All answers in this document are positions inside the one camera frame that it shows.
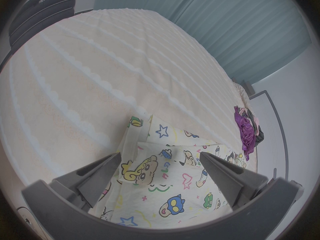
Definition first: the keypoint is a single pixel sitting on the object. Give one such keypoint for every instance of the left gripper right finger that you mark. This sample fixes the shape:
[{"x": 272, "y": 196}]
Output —
[{"x": 230, "y": 179}]

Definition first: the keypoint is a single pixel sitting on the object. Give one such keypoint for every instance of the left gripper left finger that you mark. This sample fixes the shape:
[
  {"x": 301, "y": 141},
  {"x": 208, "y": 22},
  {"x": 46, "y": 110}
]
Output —
[{"x": 92, "y": 179}]

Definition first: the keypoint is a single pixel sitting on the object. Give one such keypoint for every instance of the white printed pyjama top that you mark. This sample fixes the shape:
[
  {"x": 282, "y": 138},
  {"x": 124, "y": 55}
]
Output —
[{"x": 170, "y": 184}]

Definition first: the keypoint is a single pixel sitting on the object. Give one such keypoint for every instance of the bed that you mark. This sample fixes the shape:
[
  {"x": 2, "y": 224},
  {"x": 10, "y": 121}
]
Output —
[{"x": 100, "y": 71}]

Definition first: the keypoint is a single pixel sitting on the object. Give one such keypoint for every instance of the purple satin garment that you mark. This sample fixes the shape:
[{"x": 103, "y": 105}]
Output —
[{"x": 246, "y": 131}]

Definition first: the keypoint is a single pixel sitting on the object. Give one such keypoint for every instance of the black garment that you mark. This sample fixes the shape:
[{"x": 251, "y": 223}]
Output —
[{"x": 260, "y": 136}]

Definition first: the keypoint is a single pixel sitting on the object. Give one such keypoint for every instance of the pink and grey garment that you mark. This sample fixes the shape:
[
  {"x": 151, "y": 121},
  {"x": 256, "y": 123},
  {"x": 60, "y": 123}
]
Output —
[{"x": 253, "y": 120}]

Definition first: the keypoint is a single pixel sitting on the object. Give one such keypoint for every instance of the pale pink pillow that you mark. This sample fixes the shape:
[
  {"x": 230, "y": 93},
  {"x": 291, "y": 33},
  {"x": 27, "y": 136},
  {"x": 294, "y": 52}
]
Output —
[{"x": 242, "y": 94}]

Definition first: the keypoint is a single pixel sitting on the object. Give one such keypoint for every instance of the grey bedside table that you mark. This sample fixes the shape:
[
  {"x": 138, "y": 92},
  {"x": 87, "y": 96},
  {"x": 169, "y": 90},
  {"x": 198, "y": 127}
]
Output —
[{"x": 246, "y": 85}]

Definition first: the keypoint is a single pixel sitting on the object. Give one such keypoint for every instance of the dark grey chest of drawers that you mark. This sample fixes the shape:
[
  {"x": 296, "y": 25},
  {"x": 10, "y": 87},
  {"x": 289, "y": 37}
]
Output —
[{"x": 42, "y": 19}]

